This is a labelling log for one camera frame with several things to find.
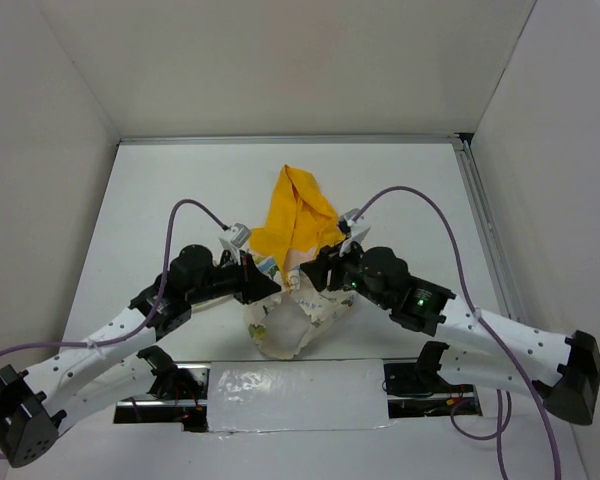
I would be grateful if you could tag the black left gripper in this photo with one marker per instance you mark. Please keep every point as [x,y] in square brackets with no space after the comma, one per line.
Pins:
[255,285]

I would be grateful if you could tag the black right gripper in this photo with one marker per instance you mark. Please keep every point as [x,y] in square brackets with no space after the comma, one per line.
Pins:
[317,269]

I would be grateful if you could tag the yellow and white kids jacket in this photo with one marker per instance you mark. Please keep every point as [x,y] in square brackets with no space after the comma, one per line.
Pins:
[299,223]

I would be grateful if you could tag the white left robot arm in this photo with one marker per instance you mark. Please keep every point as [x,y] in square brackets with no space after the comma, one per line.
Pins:
[122,359]

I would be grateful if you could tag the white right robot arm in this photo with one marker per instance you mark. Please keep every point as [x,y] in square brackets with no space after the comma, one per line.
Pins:
[466,345]

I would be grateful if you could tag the white taped front panel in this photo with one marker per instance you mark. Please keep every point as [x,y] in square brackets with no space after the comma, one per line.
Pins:
[263,397]

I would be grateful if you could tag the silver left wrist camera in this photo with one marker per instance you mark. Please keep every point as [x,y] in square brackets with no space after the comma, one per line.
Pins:
[234,239]

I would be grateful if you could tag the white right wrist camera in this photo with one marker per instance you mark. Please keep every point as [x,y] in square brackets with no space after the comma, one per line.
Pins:
[354,228]

